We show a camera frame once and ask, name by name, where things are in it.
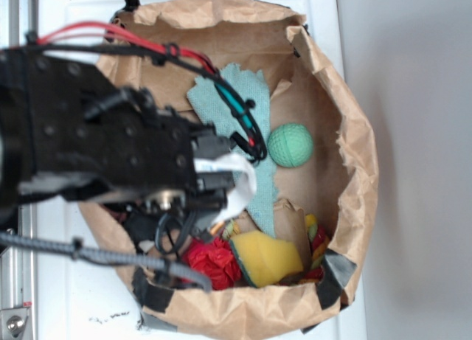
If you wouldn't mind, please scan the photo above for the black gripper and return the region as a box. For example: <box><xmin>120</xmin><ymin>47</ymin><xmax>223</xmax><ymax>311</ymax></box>
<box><xmin>122</xmin><ymin>133</ymin><xmax>235</xmax><ymax>251</ymax></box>

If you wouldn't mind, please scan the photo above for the multicolored twisted rope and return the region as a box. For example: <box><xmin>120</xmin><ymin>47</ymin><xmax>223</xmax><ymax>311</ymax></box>
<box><xmin>224</xmin><ymin>213</ymin><xmax>331</xmax><ymax>285</ymax></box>

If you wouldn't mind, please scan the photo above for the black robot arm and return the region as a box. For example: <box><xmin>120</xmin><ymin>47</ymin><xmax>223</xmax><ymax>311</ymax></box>
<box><xmin>1</xmin><ymin>47</ymin><xmax>234</xmax><ymax>238</ymax></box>

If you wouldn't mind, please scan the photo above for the red crumpled tissue ball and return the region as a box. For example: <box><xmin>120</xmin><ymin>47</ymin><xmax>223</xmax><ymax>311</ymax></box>
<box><xmin>182</xmin><ymin>237</ymin><xmax>242</xmax><ymax>291</ymax></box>

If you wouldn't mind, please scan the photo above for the light teal cloth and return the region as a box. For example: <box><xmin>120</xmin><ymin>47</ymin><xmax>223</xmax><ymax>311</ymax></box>
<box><xmin>187</xmin><ymin>63</ymin><xmax>278</xmax><ymax>237</ymax></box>

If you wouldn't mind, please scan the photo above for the yellow green sponge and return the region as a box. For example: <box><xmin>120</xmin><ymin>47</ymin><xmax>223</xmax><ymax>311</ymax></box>
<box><xmin>229</xmin><ymin>230</ymin><xmax>304</xmax><ymax>288</ymax></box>

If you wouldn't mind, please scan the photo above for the brown paper bag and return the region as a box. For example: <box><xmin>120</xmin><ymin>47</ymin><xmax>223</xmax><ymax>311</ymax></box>
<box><xmin>103</xmin><ymin>0</ymin><xmax>379</xmax><ymax>339</ymax></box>

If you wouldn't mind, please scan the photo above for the green rubber ball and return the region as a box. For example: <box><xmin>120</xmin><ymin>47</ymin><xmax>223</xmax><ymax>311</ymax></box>
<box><xmin>268</xmin><ymin>123</ymin><xmax>314</xmax><ymax>168</ymax></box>

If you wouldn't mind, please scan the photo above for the red black wire bundle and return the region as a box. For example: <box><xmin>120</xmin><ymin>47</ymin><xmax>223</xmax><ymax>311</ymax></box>
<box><xmin>25</xmin><ymin>21</ymin><xmax>268</xmax><ymax>164</ymax></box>

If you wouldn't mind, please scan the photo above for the aluminium frame rail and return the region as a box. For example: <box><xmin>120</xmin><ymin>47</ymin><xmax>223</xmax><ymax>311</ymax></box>
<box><xmin>1</xmin><ymin>0</ymin><xmax>38</xmax><ymax>339</ymax></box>

